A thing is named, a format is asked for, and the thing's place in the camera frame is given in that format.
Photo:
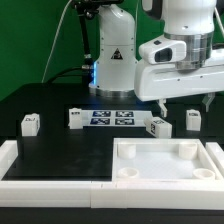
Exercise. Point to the white U-shaped fence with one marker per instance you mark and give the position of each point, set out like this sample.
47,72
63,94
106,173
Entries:
186,194

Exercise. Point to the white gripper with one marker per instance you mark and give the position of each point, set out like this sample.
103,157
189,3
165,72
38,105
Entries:
163,81

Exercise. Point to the white square tabletop part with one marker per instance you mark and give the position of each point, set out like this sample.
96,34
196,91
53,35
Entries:
161,160

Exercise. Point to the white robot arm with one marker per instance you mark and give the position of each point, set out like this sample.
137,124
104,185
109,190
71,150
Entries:
182,61

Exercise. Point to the white sheet with tags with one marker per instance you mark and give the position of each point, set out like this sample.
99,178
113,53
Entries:
115,118

